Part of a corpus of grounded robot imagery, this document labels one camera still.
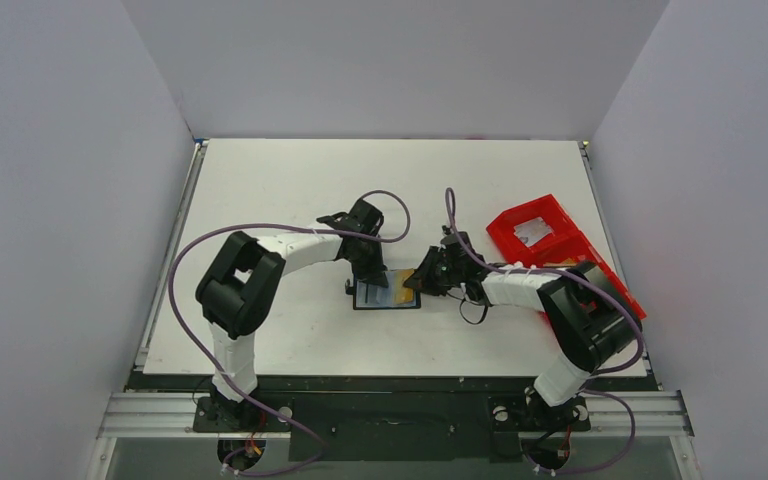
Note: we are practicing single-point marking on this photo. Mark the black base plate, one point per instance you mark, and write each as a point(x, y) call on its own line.
point(503, 425)

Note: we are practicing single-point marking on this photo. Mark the silver card in bin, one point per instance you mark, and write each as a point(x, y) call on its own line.
point(532, 231)

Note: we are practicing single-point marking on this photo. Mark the aluminium frame rail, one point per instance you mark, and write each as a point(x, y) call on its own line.
point(167, 415)

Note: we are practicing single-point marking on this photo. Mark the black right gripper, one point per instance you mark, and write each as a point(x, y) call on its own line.
point(434, 270)

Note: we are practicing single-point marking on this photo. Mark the red plastic bin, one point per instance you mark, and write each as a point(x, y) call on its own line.
point(568, 245)

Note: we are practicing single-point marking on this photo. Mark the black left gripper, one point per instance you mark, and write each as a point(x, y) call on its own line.
point(375, 273)

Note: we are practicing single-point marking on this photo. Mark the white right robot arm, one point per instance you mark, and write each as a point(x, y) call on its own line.
point(589, 318)

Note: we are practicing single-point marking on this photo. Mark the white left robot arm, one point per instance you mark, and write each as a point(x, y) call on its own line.
point(239, 287)

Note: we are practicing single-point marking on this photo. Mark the black leather card holder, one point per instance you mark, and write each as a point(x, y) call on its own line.
point(368, 297)

